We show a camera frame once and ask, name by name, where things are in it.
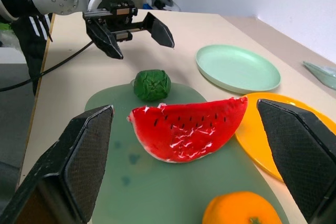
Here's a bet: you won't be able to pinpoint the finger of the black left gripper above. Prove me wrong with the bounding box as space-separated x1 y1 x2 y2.
142 12 175 49
86 18 124 60

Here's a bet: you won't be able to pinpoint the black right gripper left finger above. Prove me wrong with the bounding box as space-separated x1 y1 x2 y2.
0 104 116 224

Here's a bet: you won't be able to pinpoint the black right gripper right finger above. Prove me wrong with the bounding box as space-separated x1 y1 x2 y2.
256 99 336 224

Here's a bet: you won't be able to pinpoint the yellow plate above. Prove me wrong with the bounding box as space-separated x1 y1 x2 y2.
234 92 336 183

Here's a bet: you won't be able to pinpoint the green leafy vegetable ball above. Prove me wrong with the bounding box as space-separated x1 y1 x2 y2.
133 69 172 102

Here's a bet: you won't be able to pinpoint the light green plate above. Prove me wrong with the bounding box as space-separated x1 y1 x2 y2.
195 44 281 95

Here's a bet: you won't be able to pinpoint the orange fruit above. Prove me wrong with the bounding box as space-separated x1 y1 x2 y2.
202 191 283 224

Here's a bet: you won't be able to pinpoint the grey headset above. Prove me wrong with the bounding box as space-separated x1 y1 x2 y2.
151 0 182 12

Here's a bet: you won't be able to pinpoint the black white-striped trousers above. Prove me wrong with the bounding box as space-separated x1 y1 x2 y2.
10 13 54 97

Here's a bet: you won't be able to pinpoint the light teal object at edge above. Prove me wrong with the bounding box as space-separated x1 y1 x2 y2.
302 61 336 91

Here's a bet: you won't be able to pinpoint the dark green mat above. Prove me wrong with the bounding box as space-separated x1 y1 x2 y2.
84 82 290 224

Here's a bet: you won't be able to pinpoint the red watermelon slice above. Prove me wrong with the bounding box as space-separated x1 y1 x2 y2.
127 95 248 164

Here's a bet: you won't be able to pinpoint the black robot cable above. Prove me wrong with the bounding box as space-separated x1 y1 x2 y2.
0 40 95 92

